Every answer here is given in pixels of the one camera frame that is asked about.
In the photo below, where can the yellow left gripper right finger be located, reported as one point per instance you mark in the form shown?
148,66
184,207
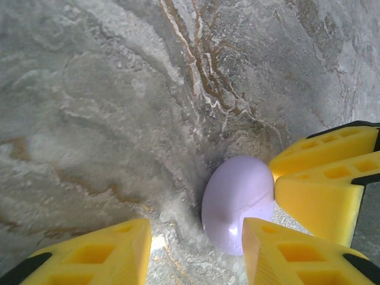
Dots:
297,261

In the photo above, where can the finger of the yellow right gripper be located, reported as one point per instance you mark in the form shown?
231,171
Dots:
314,205
320,154

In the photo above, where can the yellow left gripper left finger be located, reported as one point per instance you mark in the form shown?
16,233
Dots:
89,255

